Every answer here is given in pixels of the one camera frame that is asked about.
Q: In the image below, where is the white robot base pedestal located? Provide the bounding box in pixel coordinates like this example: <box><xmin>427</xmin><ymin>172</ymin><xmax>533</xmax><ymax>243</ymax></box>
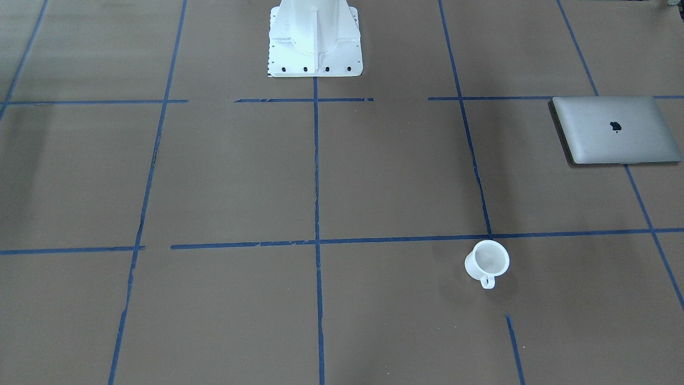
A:
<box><xmin>267</xmin><ymin>1</ymin><xmax>363</xmax><ymax>78</ymax></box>

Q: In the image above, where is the short blue tape strip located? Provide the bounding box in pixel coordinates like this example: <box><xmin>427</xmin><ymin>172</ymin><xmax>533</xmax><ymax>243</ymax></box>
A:
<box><xmin>505</xmin><ymin>313</ymin><xmax>526</xmax><ymax>385</ymax></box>

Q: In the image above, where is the white ceramic cup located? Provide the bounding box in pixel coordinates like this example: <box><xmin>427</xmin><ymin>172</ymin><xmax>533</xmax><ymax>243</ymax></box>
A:
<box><xmin>464</xmin><ymin>240</ymin><xmax>510</xmax><ymax>290</ymax></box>

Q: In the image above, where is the grey closed laptop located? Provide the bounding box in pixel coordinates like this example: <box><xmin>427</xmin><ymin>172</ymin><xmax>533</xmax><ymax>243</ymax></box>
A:
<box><xmin>550</xmin><ymin>96</ymin><xmax>682</xmax><ymax>165</ymax></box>

